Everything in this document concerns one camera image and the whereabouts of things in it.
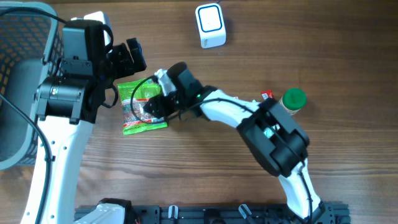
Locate left black camera cable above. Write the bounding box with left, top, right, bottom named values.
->
left=0, top=6, right=68, bottom=224

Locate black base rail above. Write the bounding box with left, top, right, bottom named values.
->
left=133, top=203, right=351, bottom=224

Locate green lid stock jar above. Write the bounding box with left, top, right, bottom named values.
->
left=279, top=88, right=307, bottom=116

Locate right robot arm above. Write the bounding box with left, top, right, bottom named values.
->
left=144, top=62, right=322, bottom=223

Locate mint green wipes pack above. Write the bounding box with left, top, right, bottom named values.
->
left=264, top=128, right=274, bottom=138

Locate black camera cable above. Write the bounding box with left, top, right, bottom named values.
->
left=129, top=75, right=313, bottom=224
left=0, top=6, right=68, bottom=224

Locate white barcode scanner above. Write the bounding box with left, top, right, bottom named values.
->
left=195, top=2, right=226, bottom=49

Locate grey plastic shopping basket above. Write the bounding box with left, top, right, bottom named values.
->
left=1, top=1, right=63, bottom=170

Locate right black camera cable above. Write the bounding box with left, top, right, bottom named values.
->
left=129, top=75, right=313, bottom=224

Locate red snack stick wrapper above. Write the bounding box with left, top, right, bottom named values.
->
left=261, top=90, right=274, bottom=100

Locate green gummy candy bag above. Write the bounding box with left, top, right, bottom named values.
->
left=118, top=79, right=168, bottom=135

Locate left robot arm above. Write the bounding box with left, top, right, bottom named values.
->
left=22, top=19, right=146, bottom=223

